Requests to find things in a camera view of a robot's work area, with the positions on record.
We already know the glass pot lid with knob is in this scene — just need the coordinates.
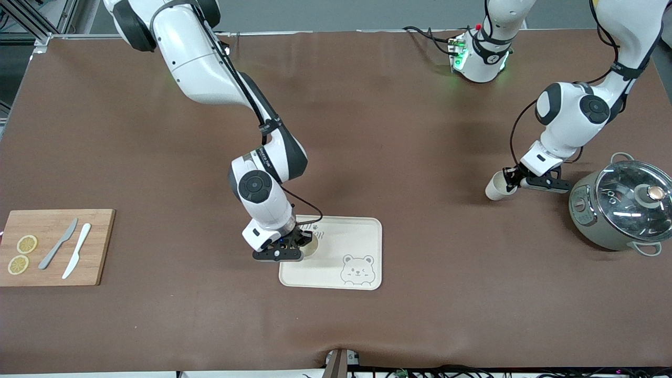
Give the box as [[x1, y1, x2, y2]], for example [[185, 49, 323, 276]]
[[595, 160, 672, 243]]

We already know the metal table edge bracket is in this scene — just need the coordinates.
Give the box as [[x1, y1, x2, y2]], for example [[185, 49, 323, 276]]
[[324, 349, 361, 378]]

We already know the white plastic knife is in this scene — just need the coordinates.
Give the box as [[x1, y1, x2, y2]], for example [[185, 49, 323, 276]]
[[62, 223, 92, 280]]

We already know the white tray with bear print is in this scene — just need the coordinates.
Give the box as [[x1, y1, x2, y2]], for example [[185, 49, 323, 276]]
[[278, 215, 383, 291]]

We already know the pale green electric cooking pot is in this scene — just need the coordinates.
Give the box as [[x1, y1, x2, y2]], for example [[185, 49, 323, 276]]
[[569, 152, 672, 257]]

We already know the grey plastic knife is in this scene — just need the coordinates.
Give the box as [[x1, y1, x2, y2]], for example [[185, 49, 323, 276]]
[[38, 218, 79, 271]]

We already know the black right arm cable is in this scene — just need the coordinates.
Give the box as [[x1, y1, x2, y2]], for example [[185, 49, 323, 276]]
[[280, 185, 324, 226]]

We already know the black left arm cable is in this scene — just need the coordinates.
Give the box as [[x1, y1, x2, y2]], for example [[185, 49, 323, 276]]
[[509, 79, 583, 170]]

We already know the wooden cutting board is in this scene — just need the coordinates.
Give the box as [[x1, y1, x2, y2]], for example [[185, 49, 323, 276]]
[[0, 209, 116, 287]]

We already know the black arm base cable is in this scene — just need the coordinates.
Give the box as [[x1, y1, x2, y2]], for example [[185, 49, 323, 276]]
[[403, 25, 458, 56]]

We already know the aluminium frame structure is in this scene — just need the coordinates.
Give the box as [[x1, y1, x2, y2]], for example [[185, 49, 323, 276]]
[[0, 0, 124, 53]]

